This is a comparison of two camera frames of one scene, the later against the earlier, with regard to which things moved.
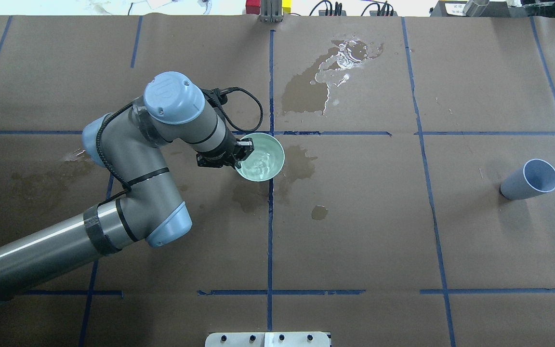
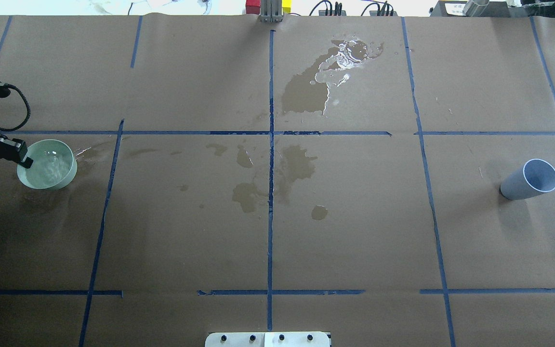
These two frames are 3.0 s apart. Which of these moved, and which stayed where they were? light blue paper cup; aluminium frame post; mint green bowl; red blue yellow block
Moved: mint green bowl
Stayed: red blue yellow block; light blue paper cup; aluminium frame post
